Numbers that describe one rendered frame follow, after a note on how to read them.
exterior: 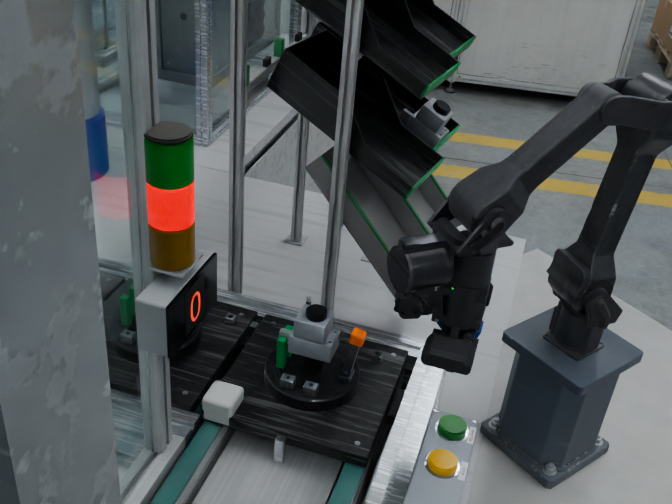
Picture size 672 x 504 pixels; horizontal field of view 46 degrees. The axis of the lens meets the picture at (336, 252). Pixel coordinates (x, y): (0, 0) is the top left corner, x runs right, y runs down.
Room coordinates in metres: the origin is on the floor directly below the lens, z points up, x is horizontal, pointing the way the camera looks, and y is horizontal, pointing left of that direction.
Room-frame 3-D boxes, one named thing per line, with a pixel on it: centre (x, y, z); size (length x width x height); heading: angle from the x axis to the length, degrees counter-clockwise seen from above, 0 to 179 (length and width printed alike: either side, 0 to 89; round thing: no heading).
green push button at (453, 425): (0.82, -0.19, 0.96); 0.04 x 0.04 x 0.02
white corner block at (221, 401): (0.82, 0.14, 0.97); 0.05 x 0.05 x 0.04; 75
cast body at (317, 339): (0.89, 0.03, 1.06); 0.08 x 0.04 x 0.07; 75
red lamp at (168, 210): (0.74, 0.18, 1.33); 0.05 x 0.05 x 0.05
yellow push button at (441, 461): (0.75, -0.17, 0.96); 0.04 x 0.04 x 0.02
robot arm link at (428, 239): (0.81, -0.13, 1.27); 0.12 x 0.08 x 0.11; 115
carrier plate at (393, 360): (0.89, 0.02, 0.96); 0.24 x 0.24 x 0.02; 75
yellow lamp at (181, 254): (0.74, 0.18, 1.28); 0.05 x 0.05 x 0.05
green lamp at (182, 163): (0.74, 0.18, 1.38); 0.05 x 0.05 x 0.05
